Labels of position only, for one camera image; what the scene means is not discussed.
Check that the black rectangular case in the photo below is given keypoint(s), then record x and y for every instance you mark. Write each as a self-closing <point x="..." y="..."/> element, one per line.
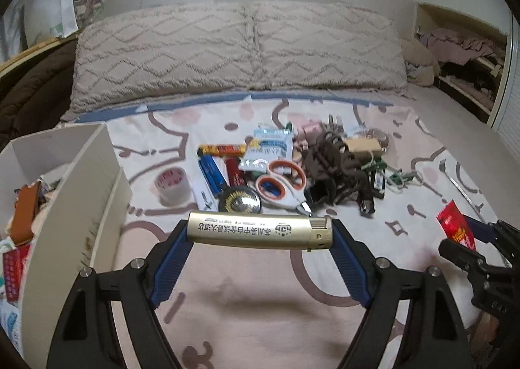
<point x="378" y="184"/>

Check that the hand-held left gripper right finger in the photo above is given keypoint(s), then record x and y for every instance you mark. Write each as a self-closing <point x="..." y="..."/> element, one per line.
<point x="349" y="267"/>

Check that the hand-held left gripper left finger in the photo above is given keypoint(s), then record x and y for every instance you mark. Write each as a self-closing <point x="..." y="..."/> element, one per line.
<point x="170" y="267"/>

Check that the green clips bundle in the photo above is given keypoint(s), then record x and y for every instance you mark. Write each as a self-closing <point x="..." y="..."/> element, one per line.
<point x="396" y="178"/>

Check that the orange brown leather wallet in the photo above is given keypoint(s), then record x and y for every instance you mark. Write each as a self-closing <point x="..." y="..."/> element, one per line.
<point x="24" y="214"/>

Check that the white slatted door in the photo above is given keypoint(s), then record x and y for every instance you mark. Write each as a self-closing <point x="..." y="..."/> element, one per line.
<point x="510" y="101"/>

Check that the beige textured pillow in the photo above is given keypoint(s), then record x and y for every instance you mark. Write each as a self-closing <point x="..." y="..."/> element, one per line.
<point x="162" y="60"/>
<point x="329" y="44"/>

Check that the clear tape roll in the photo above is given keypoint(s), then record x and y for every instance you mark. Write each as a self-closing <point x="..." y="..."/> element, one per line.
<point x="171" y="186"/>

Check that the white cardboard box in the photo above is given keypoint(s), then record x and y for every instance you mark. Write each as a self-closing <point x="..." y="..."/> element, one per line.
<point x="73" y="210"/>

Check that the beige plush cloth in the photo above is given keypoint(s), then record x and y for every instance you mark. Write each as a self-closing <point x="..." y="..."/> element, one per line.
<point x="420" y="62"/>

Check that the pile of clothes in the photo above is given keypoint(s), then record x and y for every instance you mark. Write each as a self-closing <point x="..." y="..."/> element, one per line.
<point x="459" y="46"/>

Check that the small wooden block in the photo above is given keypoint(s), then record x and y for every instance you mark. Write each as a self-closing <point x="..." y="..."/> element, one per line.
<point x="363" y="146"/>

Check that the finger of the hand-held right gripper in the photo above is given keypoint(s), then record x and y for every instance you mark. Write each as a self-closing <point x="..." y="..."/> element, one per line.
<point x="483" y="233"/>
<point x="459" y="255"/>

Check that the red foil packet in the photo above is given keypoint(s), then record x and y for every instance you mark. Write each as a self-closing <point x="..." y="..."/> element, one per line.
<point x="455" y="227"/>

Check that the red cardboard box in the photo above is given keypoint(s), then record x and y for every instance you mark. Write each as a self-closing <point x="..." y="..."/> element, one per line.
<point x="16" y="271"/>

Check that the curved wooden rail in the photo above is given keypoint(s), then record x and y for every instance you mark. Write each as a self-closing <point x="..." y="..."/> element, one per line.
<point x="24" y="58"/>

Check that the white paper bag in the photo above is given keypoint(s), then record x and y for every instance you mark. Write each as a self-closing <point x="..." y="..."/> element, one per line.
<point x="44" y="7"/>

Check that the gold lighter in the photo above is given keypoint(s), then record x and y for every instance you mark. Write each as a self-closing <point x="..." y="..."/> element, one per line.
<point x="252" y="231"/>

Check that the small blue and white packet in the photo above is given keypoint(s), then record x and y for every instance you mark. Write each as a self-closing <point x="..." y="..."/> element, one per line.
<point x="254" y="165"/>

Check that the pink small pouch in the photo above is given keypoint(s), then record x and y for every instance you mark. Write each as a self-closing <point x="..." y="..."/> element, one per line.
<point x="308" y="130"/>

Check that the thin metal rod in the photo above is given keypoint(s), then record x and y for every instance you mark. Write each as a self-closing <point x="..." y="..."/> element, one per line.
<point x="463" y="186"/>

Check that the orange-yellow bar packet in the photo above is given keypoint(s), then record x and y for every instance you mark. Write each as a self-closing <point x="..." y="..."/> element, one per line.
<point x="221" y="149"/>

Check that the white lighter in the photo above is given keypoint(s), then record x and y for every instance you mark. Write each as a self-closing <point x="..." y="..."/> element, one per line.
<point x="206" y="199"/>

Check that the pink printed bed sheet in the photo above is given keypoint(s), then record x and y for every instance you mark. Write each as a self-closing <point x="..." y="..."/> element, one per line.
<point x="252" y="283"/>

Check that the blue lighter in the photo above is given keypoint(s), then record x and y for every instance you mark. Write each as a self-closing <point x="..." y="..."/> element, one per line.
<point x="212" y="174"/>

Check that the black round tin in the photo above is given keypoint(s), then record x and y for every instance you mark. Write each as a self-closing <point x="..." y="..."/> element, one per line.
<point x="239" y="201"/>

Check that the brown quilted blanket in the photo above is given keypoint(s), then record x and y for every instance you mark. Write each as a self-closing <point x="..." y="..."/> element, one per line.
<point x="36" y="97"/>

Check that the open closet shelf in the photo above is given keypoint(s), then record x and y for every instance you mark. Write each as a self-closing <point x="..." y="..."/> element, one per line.
<point x="463" y="84"/>

